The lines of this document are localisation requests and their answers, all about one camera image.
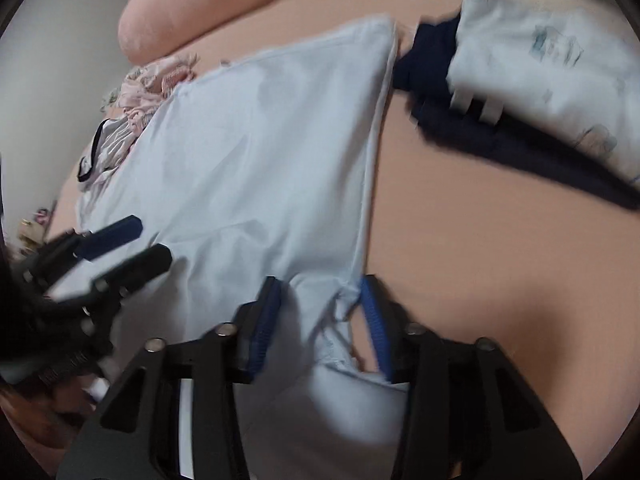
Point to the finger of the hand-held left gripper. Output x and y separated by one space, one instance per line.
145 265
112 237

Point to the white cartoon-print garment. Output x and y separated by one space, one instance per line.
540 60

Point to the pink patterned garment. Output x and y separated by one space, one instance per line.
150 80

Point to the rolled pink blanket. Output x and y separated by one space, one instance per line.
200 5

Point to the navy white-striped pants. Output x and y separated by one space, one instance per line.
510 147

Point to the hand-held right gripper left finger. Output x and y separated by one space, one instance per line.
267 320

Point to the light blue garment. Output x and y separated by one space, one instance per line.
250 160

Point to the white ribbed navy-trimmed garment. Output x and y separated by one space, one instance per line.
102 146

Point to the pink bed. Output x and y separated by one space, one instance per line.
475 285

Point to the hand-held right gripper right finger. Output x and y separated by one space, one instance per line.
375 325

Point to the navy garment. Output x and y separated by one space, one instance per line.
430 60

